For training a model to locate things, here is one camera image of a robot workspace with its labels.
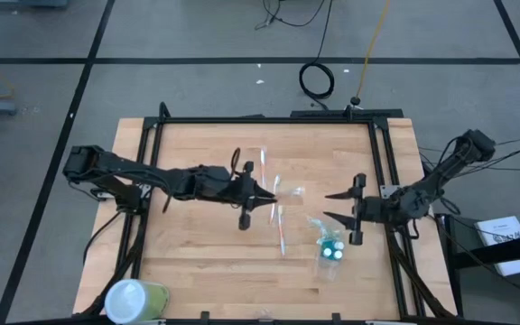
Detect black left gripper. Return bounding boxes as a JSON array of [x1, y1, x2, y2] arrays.
[[191, 161, 278, 231]]

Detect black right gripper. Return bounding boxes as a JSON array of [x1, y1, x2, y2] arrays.
[[322, 173, 405, 246]]

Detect bagged teal toothbrush heads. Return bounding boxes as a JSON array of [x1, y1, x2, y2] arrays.
[[307, 216, 347, 282]]

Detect black side stand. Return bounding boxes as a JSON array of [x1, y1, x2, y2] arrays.
[[435, 216, 520, 303]]

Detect white paper booklet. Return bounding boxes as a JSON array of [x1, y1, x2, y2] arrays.
[[474, 215, 520, 277]]

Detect green plastic cup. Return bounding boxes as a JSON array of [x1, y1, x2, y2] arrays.
[[103, 278, 171, 325]]

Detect black left wrist camera cable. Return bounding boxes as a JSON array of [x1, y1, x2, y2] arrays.
[[229, 147, 243, 175]]

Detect black aluminium table frame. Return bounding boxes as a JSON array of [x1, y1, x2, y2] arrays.
[[72, 101, 460, 325]]

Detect coiled black floor cable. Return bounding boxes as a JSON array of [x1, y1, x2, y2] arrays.
[[298, 0, 336, 109]]

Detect yellow hanging cable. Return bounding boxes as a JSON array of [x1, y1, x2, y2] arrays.
[[352, 0, 392, 105]]

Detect black left arm base cable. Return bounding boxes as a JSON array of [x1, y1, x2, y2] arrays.
[[82, 209, 124, 267]]

